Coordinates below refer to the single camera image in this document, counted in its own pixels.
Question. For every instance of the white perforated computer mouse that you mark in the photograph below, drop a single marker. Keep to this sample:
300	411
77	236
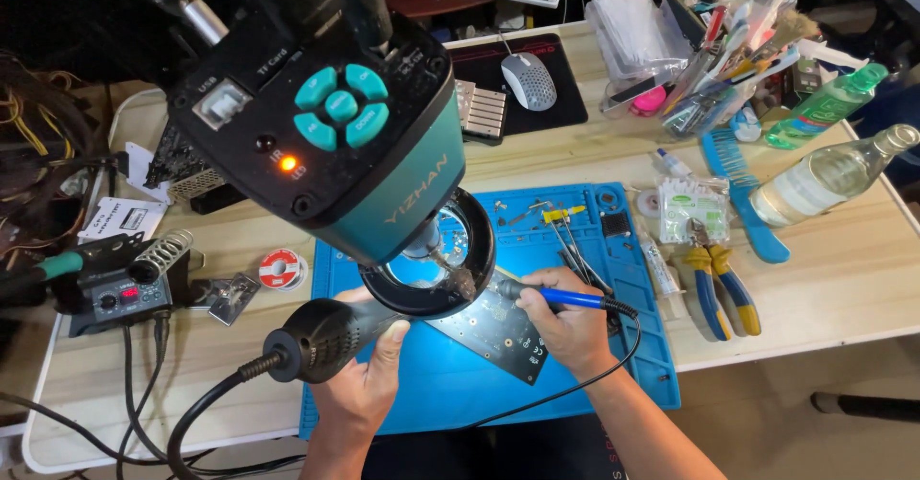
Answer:
528	79

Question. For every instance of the black circuit board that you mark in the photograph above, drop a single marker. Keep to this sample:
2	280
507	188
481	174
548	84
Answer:
496	333

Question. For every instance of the small metal stand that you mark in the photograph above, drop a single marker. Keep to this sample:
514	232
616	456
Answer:
230	297

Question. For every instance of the white tape roll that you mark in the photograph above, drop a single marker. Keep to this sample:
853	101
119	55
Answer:
648	203

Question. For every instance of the clear flux syringe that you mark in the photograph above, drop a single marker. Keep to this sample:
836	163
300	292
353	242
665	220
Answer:
658	264

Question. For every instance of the green plastic bottle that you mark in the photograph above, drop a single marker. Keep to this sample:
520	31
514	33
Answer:
819	110

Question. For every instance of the silver heat sink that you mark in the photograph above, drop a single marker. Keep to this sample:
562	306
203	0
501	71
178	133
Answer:
480	112

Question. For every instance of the white printed card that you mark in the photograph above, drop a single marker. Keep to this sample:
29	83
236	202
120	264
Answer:
121	218

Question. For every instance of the black mouse pad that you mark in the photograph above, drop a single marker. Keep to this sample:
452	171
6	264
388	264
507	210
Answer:
525	77

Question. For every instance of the black soldering station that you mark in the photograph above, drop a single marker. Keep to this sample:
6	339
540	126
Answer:
108	286

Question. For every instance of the metal tweezers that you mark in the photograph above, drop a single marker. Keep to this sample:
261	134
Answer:
571	250

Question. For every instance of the teal black microscope camera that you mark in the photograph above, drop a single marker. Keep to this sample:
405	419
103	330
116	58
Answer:
323	99

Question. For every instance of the blue plastic comb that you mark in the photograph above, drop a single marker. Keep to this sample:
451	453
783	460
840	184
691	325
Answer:
744	192

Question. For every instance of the graphics card with metal bracket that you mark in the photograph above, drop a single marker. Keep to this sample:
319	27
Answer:
180	164

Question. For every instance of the small white glue tube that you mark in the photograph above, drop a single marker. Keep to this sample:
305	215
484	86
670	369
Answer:
674	162

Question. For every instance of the person's right hand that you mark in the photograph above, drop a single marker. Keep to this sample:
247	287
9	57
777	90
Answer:
568	329

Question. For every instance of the blue silicone repair mat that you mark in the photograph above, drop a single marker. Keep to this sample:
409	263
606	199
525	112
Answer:
496	394

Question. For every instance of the black hot air gun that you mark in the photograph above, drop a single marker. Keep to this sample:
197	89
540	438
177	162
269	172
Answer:
330	336

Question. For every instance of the bag of white cotton swabs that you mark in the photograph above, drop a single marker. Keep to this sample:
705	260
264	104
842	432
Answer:
632	31

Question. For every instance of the person's left hand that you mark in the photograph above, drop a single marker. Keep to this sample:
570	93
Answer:
359	386

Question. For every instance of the black chair leg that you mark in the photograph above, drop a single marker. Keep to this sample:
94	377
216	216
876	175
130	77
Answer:
866	404

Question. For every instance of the blue yellow pliers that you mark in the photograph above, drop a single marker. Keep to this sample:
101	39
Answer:
737	289
708	293

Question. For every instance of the yellow tipped metal tool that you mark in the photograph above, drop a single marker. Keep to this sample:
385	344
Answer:
564	214

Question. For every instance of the white packet with green label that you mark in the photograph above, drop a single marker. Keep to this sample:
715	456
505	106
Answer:
690	208

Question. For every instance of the clear glass bottle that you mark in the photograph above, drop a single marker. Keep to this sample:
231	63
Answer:
826	174

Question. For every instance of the clear tub of tools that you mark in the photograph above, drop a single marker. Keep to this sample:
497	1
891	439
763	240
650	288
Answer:
708	63

